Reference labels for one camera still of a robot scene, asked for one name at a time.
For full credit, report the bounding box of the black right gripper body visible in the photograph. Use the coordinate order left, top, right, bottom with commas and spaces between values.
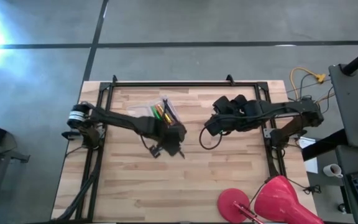
212, 94, 262, 133

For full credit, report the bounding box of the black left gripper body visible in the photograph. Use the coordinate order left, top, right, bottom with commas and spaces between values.
154, 122, 188, 147

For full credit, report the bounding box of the black pen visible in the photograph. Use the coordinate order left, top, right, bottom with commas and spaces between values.
162, 98, 180, 126

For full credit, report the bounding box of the clear plastic supply box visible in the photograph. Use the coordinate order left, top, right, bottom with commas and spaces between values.
126, 95, 183, 128

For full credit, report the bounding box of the white paper sheet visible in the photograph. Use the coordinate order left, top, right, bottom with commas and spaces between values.
298, 136, 319, 175

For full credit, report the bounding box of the black desk crossbar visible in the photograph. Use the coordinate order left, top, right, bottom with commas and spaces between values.
301, 128, 350, 162

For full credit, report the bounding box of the red desk lamp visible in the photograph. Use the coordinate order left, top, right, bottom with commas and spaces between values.
216, 175, 324, 224

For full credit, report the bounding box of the white mug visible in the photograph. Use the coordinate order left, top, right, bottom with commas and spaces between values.
323, 163, 344, 179

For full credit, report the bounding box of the grey side desk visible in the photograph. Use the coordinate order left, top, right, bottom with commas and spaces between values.
328, 63, 358, 149

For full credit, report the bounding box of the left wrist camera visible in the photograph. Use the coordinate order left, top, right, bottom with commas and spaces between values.
149, 144, 163, 159

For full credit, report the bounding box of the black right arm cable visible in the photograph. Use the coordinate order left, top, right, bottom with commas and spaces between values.
198, 123, 224, 151

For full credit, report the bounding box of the black metal table frame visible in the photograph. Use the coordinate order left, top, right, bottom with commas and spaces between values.
53, 74, 288, 222

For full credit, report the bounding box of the yellow extension cable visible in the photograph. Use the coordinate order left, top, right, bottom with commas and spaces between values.
290, 67, 327, 105

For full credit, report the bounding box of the black cable bundle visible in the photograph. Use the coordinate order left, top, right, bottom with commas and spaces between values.
55, 149, 101, 222

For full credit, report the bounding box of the black lamp cable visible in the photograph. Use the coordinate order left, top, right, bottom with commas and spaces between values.
246, 177, 323, 206

